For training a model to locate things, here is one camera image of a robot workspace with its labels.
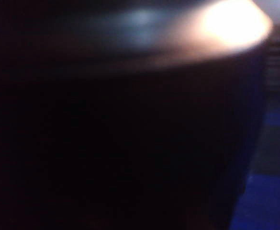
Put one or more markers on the black thermos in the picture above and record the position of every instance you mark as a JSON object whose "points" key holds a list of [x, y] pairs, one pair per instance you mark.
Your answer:
{"points": [[106, 119]]}

